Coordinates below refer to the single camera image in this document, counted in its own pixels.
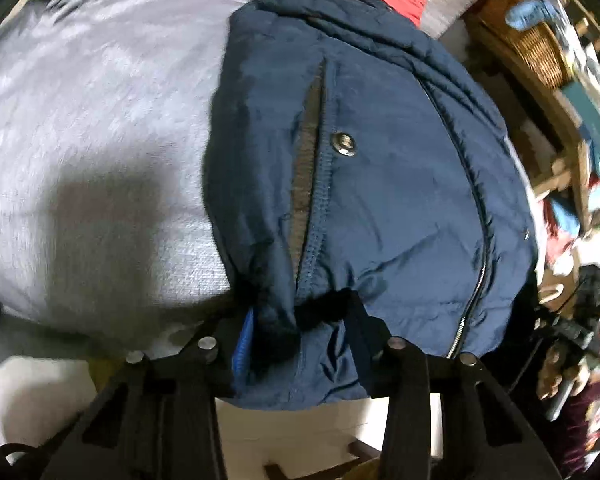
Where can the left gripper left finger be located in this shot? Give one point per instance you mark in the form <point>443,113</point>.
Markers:
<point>157,419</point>

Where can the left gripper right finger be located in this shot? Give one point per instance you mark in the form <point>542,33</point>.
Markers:
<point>447,418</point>

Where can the navy blue puffer jacket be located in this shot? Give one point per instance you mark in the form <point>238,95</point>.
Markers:
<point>353,162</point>

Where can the grey bed sheet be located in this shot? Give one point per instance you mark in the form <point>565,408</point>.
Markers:
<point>104,120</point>

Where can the wooden shelf unit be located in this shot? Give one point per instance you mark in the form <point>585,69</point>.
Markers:
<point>557,132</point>

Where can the wicker basket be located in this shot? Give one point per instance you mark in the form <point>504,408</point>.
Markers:
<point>536,49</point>

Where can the light blue cloth in basket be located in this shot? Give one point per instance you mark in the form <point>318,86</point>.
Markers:
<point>529,13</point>

